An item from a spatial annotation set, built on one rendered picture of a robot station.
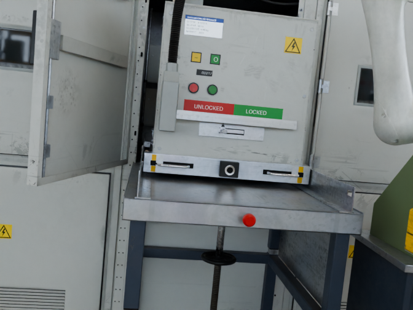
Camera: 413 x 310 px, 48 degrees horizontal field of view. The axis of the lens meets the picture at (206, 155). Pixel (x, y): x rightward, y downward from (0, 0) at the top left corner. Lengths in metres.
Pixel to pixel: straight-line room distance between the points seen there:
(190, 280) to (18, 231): 0.69
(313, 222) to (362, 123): 0.82
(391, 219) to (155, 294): 0.99
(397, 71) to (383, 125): 0.16
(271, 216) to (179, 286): 0.83
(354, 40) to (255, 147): 0.69
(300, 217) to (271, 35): 0.61
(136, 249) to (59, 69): 0.54
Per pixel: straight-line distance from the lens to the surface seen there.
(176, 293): 1.97
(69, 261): 1.92
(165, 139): 1.48
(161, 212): 1.17
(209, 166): 1.49
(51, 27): 1.29
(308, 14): 1.95
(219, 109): 1.49
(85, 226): 1.87
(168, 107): 1.36
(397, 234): 1.40
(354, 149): 1.98
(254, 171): 1.51
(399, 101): 1.47
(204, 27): 1.50
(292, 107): 1.54
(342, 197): 1.33
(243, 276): 1.98
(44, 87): 1.26
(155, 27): 2.63
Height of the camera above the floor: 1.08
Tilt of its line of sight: 6 degrees down
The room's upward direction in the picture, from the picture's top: 5 degrees clockwise
